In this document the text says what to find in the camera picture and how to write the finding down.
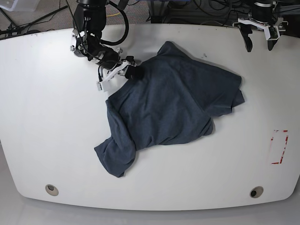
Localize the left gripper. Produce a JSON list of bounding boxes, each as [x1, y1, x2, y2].
[[239, 18, 277, 52]]

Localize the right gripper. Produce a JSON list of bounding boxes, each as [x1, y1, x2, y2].
[[90, 45, 144, 80]]

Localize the dark blue T-shirt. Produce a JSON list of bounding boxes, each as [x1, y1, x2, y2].
[[95, 41, 244, 178]]

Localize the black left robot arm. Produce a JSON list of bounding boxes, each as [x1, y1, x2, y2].
[[237, 0, 280, 52]]

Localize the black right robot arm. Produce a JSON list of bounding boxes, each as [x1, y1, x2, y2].
[[70, 0, 144, 81]]

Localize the black box under table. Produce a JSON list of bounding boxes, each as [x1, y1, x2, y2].
[[150, 15, 167, 24]]

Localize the red tape rectangle marking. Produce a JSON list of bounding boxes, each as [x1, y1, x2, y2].
[[268, 130, 289, 165]]

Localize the black tripod stand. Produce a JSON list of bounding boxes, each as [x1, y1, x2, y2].
[[0, 5, 68, 39]]

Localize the clear plastic storage box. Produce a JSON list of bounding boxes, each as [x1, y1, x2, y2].
[[0, 0, 40, 12]]

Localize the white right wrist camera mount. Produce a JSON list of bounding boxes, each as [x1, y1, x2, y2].
[[97, 60, 132, 92]]

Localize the left table cable grommet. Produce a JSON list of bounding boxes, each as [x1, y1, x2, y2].
[[45, 184, 59, 196]]

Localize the table cable grommet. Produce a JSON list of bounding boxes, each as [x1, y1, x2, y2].
[[249, 186, 264, 198], [45, 184, 59, 196]]

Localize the right table cable grommet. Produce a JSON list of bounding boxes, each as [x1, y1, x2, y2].
[[249, 186, 264, 198]]

